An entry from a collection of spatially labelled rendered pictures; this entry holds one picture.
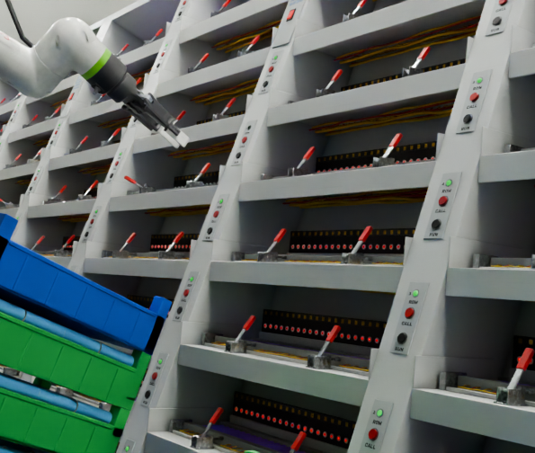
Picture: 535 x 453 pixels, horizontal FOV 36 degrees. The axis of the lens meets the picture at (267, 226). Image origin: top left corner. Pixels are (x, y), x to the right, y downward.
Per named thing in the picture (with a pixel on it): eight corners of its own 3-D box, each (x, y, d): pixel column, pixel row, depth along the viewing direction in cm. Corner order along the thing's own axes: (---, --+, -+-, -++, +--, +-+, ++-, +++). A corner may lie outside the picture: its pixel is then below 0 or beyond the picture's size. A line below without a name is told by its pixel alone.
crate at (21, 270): (-23, 277, 92) (6, 213, 94) (-108, 256, 104) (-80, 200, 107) (153, 355, 113) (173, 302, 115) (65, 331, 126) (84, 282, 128)
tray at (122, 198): (216, 203, 198) (220, 164, 199) (108, 211, 247) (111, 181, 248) (281, 214, 210) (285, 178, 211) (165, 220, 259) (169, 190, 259)
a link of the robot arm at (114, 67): (118, 45, 196) (102, 53, 203) (92, 81, 191) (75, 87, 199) (137, 63, 199) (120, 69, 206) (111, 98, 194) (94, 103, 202)
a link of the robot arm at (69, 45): (66, 17, 185) (72, 1, 194) (29, 52, 189) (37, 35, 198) (111, 59, 191) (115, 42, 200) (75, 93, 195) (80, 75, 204)
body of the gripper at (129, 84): (100, 95, 202) (127, 119, 207) (114, 90, 195) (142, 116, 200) (116, 73, 205) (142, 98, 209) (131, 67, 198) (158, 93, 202)
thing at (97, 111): (142, 102, 265) (147, 60, 266) (68, 124, 314) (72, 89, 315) (195, 114, 277) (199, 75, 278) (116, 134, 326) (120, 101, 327)
